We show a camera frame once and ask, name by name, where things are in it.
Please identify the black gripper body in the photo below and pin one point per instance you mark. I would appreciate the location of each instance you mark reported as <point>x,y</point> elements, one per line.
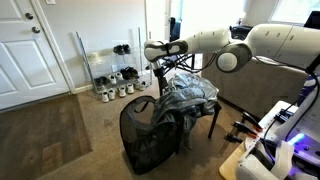
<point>160,75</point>

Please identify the blue denim trousers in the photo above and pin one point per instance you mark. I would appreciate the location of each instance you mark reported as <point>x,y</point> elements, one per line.
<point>166,106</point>

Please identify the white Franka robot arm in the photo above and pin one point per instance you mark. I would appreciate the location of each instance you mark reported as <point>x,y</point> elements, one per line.
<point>283,40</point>

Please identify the light washed denim jeans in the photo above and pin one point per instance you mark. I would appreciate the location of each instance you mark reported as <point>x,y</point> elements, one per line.
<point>193,85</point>

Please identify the grey denim jeans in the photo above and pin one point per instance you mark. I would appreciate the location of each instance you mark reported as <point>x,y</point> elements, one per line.
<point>189,130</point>

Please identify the black mesh laundry basket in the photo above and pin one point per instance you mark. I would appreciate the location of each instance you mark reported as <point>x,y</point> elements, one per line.
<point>146,146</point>

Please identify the white sneaker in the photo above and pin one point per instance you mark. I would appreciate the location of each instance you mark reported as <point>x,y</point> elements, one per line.
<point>122,91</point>
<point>130,88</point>
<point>105,97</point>
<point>137,85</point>
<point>112,79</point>
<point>143,85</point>
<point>119,76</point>
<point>112,94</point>

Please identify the black sneaker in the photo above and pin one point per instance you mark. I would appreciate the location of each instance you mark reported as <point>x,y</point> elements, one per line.
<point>125,74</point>
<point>127,49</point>
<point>119,50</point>
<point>133,72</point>
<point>98,82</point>
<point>105,80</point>

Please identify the black metal chair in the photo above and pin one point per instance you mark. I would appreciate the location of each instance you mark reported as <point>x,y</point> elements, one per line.
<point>213,120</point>

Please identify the beige sofa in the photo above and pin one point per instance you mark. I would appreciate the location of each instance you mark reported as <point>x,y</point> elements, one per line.
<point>250,90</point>

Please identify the black orange bar clamp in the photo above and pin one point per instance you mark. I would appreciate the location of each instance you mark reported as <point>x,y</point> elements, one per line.
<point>233,138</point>
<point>251,120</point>
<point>245,129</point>

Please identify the dark blue pillow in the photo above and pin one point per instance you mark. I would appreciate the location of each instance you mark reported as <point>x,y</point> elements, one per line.
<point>240,31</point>

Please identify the metal door knob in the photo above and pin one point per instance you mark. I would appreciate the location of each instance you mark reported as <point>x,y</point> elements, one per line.
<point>36,30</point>

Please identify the white panelled entry door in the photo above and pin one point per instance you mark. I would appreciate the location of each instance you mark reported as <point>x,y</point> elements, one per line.
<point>26,60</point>

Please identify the blue white striped cloth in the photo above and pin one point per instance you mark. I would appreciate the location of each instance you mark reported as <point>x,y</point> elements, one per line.
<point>306,90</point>

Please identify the metal deadbolt lock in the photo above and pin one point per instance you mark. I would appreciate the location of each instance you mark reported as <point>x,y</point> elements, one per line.
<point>29,16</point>

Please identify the bright window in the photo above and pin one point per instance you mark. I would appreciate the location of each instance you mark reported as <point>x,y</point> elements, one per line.
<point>293,10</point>

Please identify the white light switch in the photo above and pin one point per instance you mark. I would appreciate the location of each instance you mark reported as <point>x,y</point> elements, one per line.
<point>50,1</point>

